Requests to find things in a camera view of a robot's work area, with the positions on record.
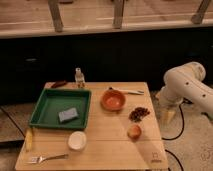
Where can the bunch of dark grapes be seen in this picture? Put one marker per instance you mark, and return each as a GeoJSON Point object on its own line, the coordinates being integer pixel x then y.
{"type": "Point", "coordinates": [138, 114]}

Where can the white handled knife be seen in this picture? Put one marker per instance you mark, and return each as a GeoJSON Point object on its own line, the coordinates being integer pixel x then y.
{"type": "Point", "coordinates": [128, 91]}

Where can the green plastic tray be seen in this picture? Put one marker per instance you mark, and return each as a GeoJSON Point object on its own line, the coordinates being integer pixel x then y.
{"type": "Point", "coordinates": [53, 101]}

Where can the small clear bottle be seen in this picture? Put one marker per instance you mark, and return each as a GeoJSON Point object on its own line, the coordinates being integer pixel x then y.
{"type": "Point", "coordinates": [79, 78]}

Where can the yellow banana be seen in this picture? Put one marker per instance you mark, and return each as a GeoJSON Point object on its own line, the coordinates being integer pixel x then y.
{"type": "Point", "coordinates": [29, 139]}

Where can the blue grey sponge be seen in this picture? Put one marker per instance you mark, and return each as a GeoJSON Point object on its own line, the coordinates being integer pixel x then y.
{"type": "Point", "coordinates": [68, 115]}

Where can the red yellow apple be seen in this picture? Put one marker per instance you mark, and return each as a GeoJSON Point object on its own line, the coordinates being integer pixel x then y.
{"type": "Point", "coordinates": [134, 132]}

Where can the orange bowl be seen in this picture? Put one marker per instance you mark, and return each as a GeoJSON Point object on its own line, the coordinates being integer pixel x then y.
{"type": "Point", "coordinates": [113, 100]}

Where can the silver fork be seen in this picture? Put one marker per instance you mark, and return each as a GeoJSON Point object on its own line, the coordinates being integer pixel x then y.
{"type": "Point", "coordinates": [40, 159]}

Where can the white paper cup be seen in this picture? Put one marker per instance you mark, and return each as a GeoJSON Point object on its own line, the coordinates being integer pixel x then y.
{"type": "Point", "coordinates": [77, 140]}

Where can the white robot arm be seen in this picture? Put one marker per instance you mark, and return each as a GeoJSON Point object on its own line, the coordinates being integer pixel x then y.
{"type": "Point", "coordinates": [185, 82]}

